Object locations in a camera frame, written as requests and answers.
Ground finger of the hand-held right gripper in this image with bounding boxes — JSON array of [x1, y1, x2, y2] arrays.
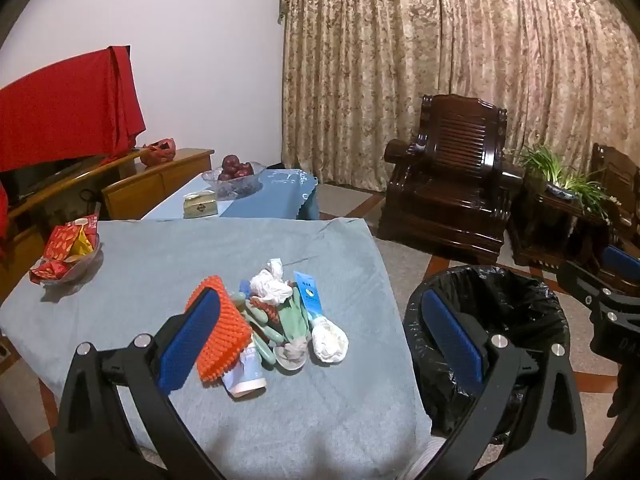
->
[[601, 245, 640, 292], [556, 259, 624, 322]]

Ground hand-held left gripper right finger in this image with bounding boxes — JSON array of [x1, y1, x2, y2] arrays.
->
[[420, 289, 588, 480]]

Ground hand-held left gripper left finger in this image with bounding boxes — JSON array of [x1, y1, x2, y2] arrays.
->
[[54, 287, 226, 480]]

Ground bin with black liner bag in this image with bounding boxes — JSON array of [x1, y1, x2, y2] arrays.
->
[[402, 265, 571, 441]]

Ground green rubber glove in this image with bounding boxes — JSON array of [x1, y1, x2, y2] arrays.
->
[[230, 285, 313, 372]]

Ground orange bristle brush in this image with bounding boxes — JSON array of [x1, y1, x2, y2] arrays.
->
[[185, 275, 253, 383]]

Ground dark wooden side table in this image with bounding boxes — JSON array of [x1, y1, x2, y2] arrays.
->
[[509, 180, 614, 272]]

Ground dark wooden armchair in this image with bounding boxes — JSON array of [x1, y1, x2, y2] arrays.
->
[[590, 142, 640, 292], [376, 93, 524, 266]]

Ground grey tablecloth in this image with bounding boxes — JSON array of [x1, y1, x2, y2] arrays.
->
[[0, 217, 433, 480]]

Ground white crumpled tissue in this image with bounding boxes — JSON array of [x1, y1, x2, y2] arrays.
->
[[248, 258, 295, 306]]

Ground green potted plant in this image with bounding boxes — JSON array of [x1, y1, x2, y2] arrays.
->
[[516, 143, 622, 222]]

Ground white crumpled plastic bag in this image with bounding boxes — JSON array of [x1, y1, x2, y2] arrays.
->
[[311, 315, 349, 364]]

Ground glass snack dish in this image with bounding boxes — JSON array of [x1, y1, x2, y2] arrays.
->
[[30, 240, 105, 289]]

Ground gold tissue box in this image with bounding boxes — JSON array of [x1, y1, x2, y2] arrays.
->
[[183, 191, 220, 220]]

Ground wooden television cabinet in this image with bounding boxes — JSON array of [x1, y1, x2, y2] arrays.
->
[[0, 147, 216, 301]]

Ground small red snack packet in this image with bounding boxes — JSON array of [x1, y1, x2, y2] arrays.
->
[[29, 259, 72, 282]]

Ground glass fruit bowl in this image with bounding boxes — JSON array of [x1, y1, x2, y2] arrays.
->
[[201, 161, 266, 199]]

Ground light blue tablecloth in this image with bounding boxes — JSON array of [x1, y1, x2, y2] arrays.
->
[[141, 169, 321, 221]]

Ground red plastic bag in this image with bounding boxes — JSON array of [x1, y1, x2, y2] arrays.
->
[[139, 137, 177, 168]]

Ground black television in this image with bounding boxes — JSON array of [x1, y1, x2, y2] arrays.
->
[[0, 155, 107, 207]]

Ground red cloth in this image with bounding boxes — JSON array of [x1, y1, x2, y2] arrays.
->
[[0, 46, 147, 173]]

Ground beige patterned curtain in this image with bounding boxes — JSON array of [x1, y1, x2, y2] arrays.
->
[[277, 0, 640, 193]]

